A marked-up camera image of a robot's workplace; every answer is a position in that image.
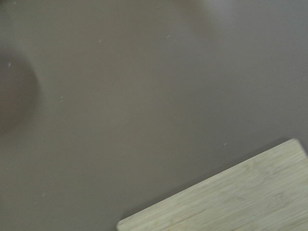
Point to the bamboo cutting board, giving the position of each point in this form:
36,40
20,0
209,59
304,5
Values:
268,192

